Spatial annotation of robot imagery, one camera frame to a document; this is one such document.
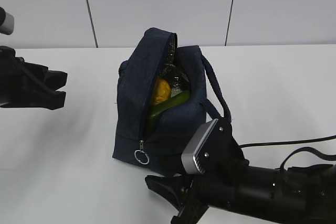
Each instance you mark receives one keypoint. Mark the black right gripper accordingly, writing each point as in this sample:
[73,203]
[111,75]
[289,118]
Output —
[223,162]

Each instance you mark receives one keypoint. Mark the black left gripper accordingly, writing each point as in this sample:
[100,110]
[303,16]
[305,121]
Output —
[21,83]

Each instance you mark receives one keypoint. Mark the dark blue fabric lunch bag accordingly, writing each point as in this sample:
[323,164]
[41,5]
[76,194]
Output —
[158,55]

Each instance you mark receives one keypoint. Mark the green cucumber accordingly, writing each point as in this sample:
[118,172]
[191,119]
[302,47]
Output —
[155,111]

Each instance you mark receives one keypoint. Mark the glass container with green lid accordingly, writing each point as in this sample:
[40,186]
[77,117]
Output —
[175,92]

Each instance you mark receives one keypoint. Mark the yellow pear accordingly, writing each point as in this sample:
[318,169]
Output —
[161,91]

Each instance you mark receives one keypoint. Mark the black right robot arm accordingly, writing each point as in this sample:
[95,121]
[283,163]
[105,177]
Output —
[287,195]

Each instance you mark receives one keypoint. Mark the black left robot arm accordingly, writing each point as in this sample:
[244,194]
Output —
[29,85]

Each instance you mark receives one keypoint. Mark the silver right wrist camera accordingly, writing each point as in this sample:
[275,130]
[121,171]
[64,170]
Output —
[190,156]

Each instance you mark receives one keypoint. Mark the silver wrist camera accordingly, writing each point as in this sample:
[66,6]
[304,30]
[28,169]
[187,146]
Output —
[190,156]
[6,23]

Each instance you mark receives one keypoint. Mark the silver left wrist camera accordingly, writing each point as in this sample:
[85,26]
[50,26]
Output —
[6,23]

